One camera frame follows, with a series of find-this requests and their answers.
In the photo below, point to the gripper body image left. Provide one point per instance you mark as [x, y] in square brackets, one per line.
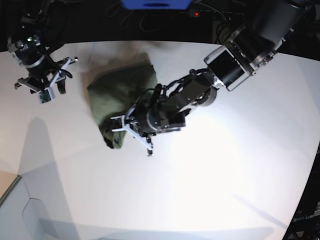
[38, 69]

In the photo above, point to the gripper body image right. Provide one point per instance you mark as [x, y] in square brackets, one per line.
[156, 114]

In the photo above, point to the green t-shirt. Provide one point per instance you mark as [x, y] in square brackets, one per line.
[113, 88]

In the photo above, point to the blue box at top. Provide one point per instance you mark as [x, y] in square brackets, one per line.
[155, 4]

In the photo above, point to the black power strip red light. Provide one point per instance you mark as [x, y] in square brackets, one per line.
[206, 13]

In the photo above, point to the grey panel at corner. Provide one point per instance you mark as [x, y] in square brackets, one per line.
[19, 217]

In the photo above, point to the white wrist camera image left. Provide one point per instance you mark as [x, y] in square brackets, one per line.
[47, 94]

